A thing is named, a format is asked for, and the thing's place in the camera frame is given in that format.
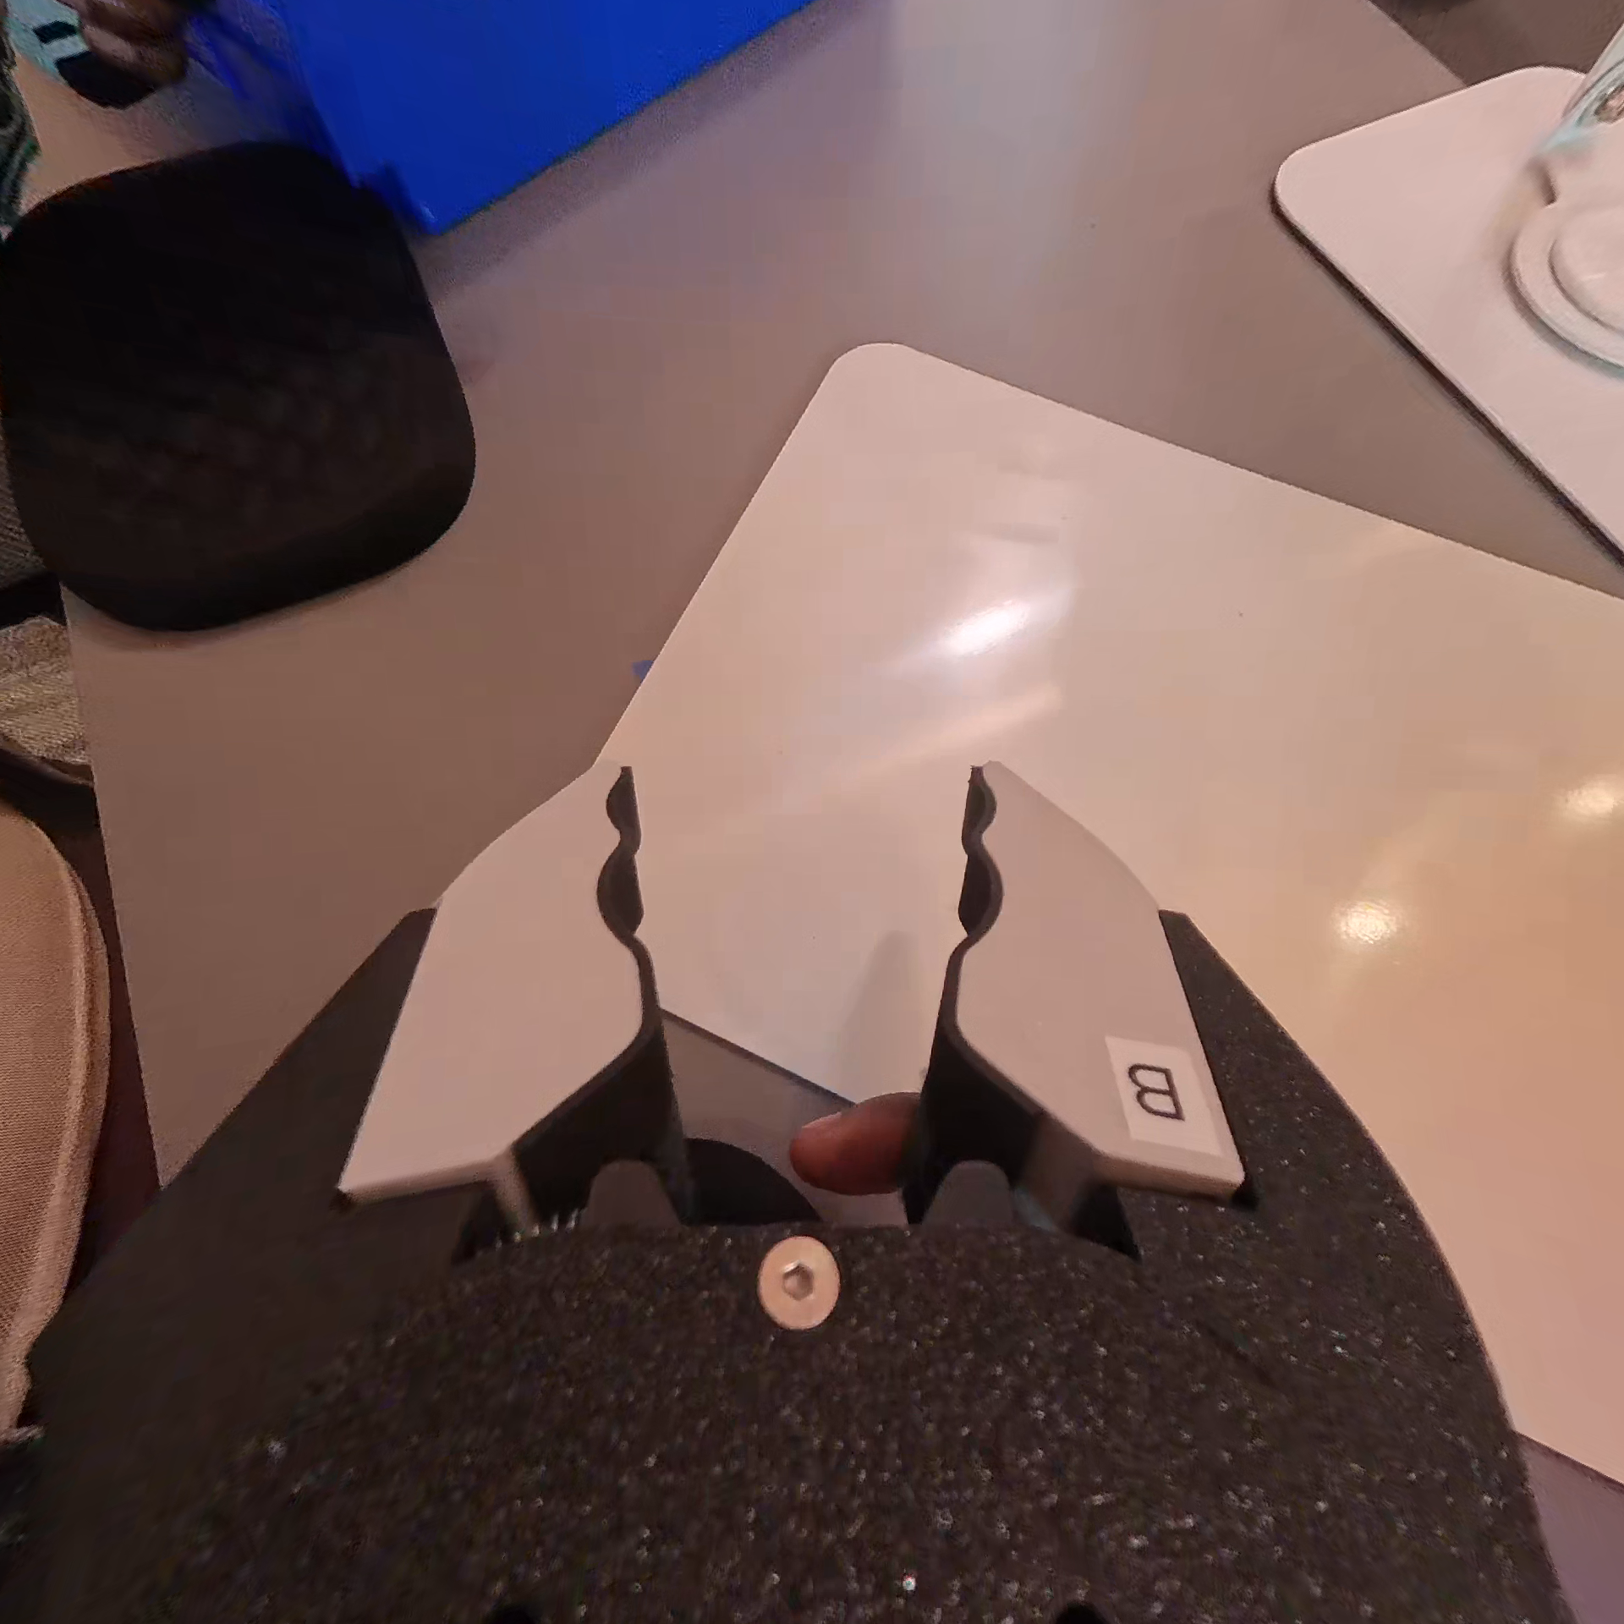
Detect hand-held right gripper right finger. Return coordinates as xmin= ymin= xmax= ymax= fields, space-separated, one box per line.
xmin=904 ymin=759 xmax=1252 ymax=1229

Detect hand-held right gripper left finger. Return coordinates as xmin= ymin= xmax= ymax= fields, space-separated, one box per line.
xmin=335 ymin=764 xmax=695 ymax=1225

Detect white whiteboard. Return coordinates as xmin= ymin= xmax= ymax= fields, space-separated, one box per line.
xmin=597 ymin=343 xmax=1624 ymax=1485

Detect blue plastic bin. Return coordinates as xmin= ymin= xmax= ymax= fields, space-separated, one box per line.
xmin=190 ymin=0 xmax=815 ymax=234

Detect person's right hand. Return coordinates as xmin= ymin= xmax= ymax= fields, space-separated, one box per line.
xmin=790 ymin=1094 xmax=924 ymax=1194

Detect person's left hand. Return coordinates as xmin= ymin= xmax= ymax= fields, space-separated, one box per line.
xmin=82 ymin=0 xmax=209 ymax=79

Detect beige fabric cushion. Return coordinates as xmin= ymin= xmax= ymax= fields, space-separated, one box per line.
xmin=0 ymin=807 xmax=117 ymax=1442

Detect black textured pad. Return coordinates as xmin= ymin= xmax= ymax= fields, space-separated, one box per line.
xmin=0 ymin=140 xmax=477 ymax=631

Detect white metal stand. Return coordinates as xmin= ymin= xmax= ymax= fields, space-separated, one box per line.
xmin=1274 ymin=20 xmax=1624 ymax=561

